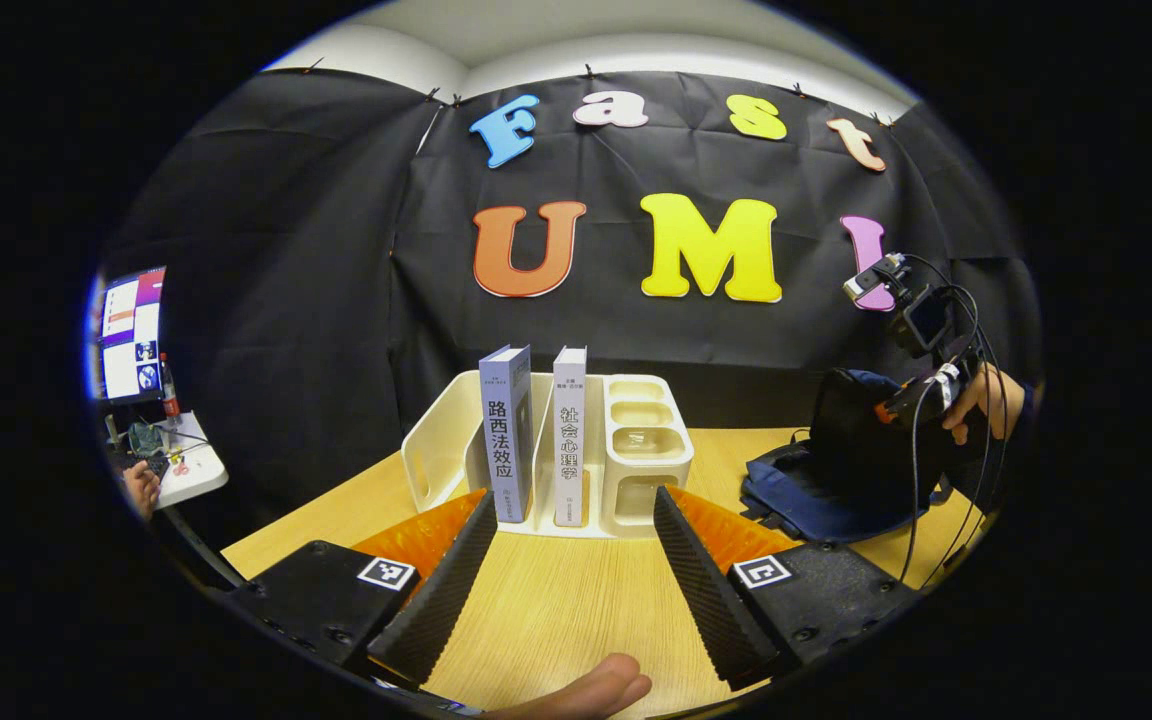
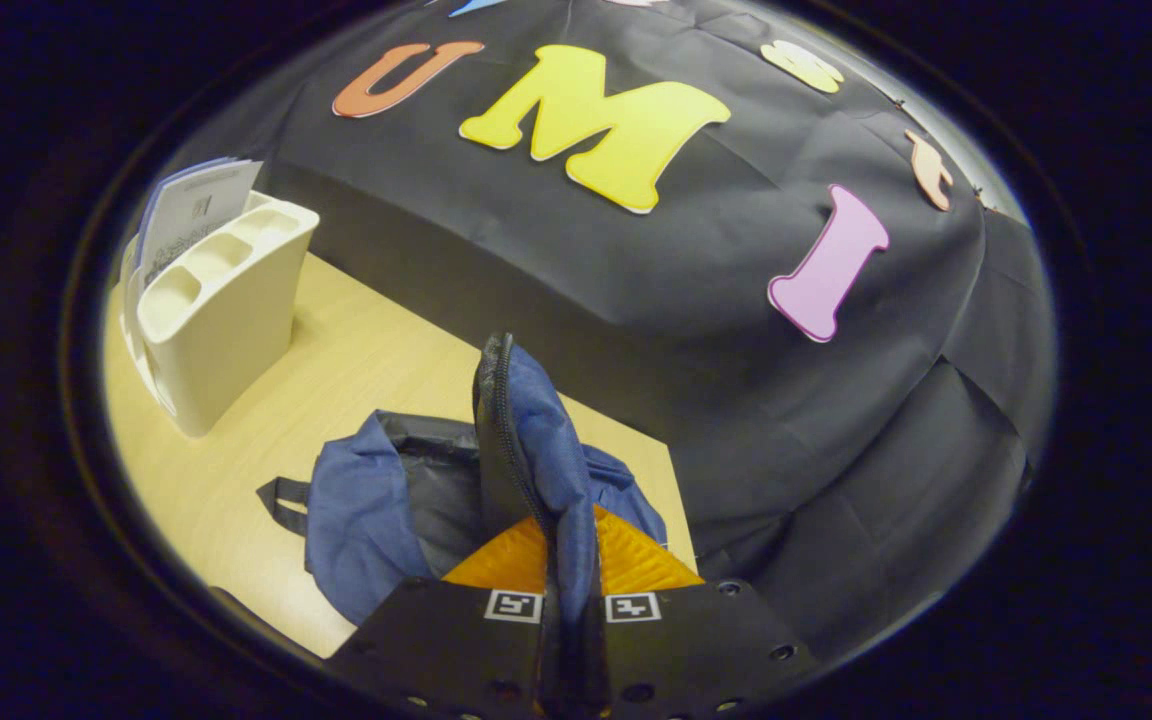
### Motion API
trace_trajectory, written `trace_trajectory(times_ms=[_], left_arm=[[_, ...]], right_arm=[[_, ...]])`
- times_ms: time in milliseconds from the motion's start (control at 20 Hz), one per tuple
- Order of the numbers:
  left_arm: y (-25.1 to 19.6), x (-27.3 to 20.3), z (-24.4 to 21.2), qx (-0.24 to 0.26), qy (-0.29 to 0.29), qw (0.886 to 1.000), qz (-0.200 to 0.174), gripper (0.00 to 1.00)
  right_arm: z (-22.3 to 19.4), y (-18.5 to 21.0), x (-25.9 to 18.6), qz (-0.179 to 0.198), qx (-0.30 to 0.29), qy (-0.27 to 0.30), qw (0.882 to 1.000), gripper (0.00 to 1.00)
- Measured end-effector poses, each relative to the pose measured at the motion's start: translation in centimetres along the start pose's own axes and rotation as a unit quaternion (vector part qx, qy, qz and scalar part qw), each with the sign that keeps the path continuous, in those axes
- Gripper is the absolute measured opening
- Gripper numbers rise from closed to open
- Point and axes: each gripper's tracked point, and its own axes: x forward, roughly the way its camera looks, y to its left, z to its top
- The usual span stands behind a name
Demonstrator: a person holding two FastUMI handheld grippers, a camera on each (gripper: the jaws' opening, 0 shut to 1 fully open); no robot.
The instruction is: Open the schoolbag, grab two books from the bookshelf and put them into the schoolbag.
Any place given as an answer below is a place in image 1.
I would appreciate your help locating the small white table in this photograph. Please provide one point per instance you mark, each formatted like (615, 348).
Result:
(198, 475)

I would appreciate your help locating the blue-grey book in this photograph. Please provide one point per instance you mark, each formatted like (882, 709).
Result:
(501, 440)

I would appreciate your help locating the white patterned book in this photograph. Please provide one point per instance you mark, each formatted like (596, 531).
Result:
(569, 440)

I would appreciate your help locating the cream plastic bookshelf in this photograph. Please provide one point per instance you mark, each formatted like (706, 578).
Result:
(646, 470)

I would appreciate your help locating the blue schoolbag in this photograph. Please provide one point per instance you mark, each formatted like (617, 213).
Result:
(836, 480)

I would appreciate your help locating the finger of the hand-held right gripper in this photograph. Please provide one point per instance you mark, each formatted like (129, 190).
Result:
(906, 402)

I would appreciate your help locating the black backdrop cloth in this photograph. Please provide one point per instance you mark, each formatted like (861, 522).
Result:
(286, 250)

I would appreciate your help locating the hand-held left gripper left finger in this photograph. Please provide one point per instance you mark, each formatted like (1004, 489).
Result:
(436, 605)

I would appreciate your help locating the red bottle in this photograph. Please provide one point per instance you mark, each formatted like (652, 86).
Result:
(170, 400)

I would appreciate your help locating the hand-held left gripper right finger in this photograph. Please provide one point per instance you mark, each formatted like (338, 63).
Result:
(711, 605)

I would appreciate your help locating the computer monitor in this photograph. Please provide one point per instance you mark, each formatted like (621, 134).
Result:
(131, 340)

